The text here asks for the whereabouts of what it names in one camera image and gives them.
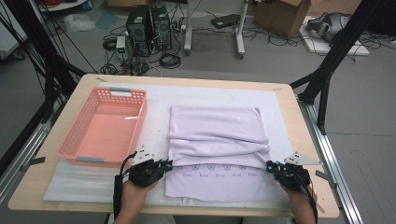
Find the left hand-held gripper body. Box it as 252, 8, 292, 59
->
128, 145, 166, 189

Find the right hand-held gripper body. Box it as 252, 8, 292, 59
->
274, 151, 323, 191

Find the pink plastic basket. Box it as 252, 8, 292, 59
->
56, 87, 148, 169

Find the lilac printed towel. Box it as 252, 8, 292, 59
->
164, 105, 281, 203

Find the person's left hand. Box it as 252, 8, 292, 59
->
120, 178, 159, 211

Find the white grid mat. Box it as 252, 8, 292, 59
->
98, 81, 295, 209

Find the white power unit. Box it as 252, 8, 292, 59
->
115, 35, 127, 61

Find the white floor board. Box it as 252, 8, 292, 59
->
299, 15, 372, 58

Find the black computer tower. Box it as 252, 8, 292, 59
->
125, 5, 153, 58
150, 5, 173, 51

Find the brown cardboard box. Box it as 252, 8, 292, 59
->
253, 0, 312, 39

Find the grey plastic device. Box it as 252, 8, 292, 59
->
306, 11, 352, 43

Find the black flat device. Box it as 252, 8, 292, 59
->
210, 13, 243, 30

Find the clear plastic bag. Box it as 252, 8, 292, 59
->
64, 13, 98, 34

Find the round white table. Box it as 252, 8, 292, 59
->
38, 0, 89, 13

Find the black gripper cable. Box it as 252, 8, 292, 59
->
297, 172, 319, 224
113, 151, 138, 220

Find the aluminium rail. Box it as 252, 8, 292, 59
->
297, 94, 364, 224
0, 120, 53, 198

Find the coiled black cable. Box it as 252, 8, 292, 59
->
159, 52, 182, 70

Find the black metal frame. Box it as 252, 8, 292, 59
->
289, 0, 396, 135
0, 0, 88, 169

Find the white desk frame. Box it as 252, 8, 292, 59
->
183, 0, 250, 60

